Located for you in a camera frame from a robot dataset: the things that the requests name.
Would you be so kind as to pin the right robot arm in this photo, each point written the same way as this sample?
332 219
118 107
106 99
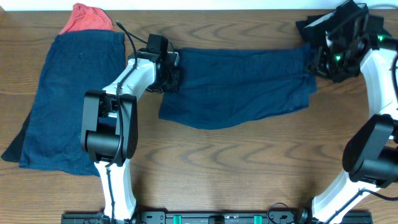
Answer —
349 44

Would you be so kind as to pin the black folded shorts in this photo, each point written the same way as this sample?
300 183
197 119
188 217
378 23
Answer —
341 23

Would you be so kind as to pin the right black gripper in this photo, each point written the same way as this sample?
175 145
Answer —
319 67

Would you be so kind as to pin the navy blue shorts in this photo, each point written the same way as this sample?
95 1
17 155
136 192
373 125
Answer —
50 136
221 88

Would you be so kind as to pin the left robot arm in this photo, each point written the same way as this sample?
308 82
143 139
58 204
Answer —
109 129

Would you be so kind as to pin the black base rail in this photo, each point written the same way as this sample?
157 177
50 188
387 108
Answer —
282 216

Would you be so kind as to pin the red orange garment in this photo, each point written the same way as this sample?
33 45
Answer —
85 17

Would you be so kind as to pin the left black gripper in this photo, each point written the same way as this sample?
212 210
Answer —
175 86

